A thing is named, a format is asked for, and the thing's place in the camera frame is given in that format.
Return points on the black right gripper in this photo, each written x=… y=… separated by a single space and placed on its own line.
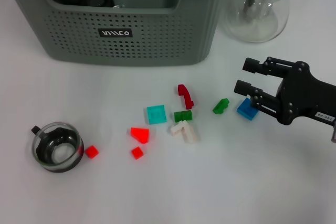
x=307 y=98

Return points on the small orange-red toy cube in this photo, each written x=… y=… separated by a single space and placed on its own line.
x=92 y=152
x=137 y=153

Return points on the green stepped toy block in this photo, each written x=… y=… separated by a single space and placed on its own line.
x=220 y=106

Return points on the dark red curved toy block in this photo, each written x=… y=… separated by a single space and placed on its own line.
x=186 y=96

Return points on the orange-red wedge toy block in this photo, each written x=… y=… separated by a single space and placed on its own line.
x=140 y=134

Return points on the grey-green perforated storage bin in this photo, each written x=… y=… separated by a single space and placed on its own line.
x=131 y=48

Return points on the blue square toy plate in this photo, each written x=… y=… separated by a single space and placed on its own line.
x=244 y=111

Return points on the clear glass carafe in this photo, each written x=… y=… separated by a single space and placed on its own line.
x=252 y=30

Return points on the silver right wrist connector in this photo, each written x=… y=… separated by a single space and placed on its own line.
x=334 y=133

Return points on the green toy brick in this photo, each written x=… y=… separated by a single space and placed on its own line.
x=183 y=116

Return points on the white toy brick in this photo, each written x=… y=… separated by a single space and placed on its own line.
x=178 y=129

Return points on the teal square toy plate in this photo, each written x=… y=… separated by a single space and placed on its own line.
x=156 y=115

